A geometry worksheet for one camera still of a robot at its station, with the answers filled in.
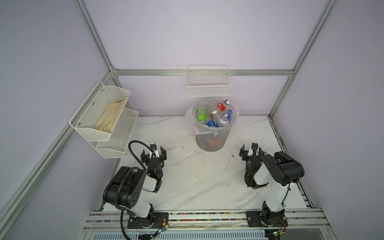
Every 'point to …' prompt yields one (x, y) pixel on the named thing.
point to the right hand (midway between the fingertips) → (251, 145)
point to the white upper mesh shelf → (96, 119)
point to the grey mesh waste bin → (203, 139)
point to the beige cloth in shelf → (111, 112)
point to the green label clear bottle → (201, 115)
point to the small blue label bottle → (225, 119)
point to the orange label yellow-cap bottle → (216, 142)
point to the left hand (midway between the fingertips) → (152, 149)
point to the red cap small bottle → (214, 112)
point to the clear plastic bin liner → (197, 128)
